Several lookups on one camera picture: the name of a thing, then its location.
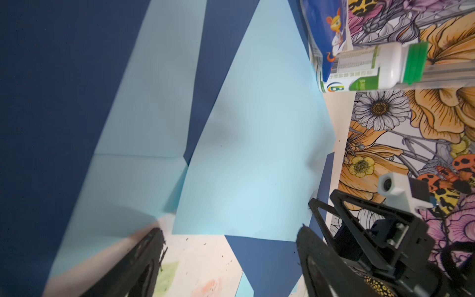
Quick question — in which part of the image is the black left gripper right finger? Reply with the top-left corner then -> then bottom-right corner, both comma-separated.
296,226 -> 371,297

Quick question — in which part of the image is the dark blue paper right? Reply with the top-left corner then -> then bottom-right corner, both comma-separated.
184,1 -> 259,163

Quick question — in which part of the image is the blue gauze bandage packet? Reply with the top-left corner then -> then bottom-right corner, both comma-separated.
300,0 -> 348,82

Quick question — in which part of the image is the light blue paper sheet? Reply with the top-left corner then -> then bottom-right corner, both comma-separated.
173,1 -> 335,241

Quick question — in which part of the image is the white bottle green cap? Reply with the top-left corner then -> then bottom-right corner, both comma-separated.
319,42 -> 429,93

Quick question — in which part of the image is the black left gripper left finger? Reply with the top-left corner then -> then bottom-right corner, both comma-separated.
82,228 -> 167,297

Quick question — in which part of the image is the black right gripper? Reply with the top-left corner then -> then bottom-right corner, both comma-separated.
307,189 -> 451,297

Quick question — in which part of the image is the dark blue paper large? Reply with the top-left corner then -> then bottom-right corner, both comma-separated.
1,1 -> 149,297

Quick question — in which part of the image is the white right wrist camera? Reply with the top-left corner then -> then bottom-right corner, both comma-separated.
378,172 -> 437,217

